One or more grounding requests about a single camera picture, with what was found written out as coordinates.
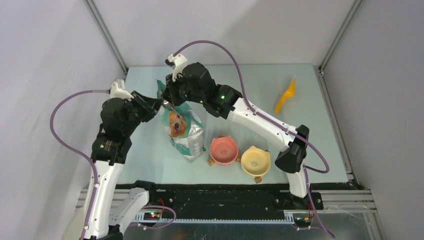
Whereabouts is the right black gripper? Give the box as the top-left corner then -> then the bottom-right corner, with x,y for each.
161,71 -> 205,108

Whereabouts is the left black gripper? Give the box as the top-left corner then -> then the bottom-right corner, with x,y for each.
123,89 -> 165,134

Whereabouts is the green dog food bag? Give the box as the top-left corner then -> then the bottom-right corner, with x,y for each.
156,79 -> 206,163

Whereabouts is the orange plastic food scoop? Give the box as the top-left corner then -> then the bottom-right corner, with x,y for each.
274,78 -> 296,114

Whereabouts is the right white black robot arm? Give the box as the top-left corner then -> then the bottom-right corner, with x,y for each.
162,60 -> 311,209

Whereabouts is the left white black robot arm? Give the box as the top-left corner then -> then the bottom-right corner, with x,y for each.
81,91 -> 163,240

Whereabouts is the pink cat-ear pet bowl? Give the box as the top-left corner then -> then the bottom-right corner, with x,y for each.
207,134 -> 241,166

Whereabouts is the yellow cat-ear pet bowl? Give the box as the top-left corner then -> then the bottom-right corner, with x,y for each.
240,145 -> 271,184

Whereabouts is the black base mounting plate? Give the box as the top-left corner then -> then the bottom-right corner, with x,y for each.
116,180 -> 324,221

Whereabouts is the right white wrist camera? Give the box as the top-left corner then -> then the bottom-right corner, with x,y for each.
165,53 -> 188,82

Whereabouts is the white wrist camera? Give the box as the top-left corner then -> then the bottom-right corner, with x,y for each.
109,79 -> 134,101
165,53 -> 188,82

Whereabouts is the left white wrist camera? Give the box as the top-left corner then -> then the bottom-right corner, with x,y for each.
109,79 -> 134,101

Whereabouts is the left corner aluminium post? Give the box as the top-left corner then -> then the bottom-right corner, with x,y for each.
83,0 -> 129,76

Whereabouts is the corner aluminium post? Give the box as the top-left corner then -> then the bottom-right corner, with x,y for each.
83,0 -> 129,76
319,0 -> 363,72

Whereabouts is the right corner aluminium post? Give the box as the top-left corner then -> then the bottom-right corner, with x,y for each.
319,0 -> 363,72

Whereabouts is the aluminium frame rail base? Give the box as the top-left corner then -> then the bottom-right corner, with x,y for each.
75,189 -> 388,240

